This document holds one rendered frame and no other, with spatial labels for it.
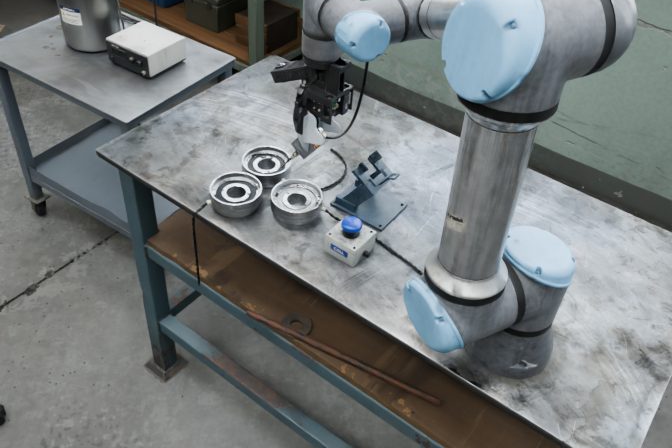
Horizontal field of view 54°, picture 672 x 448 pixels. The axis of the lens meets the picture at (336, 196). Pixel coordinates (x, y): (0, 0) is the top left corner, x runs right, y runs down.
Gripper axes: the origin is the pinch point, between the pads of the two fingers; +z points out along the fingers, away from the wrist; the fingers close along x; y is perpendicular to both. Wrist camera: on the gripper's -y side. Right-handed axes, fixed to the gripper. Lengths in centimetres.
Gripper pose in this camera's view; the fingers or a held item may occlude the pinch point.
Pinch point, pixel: (309, 140)
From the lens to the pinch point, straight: 133.0
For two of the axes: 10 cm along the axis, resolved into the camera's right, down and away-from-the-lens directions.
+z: -0.6, 7.6, 6.5
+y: 8.1, 4.2, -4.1
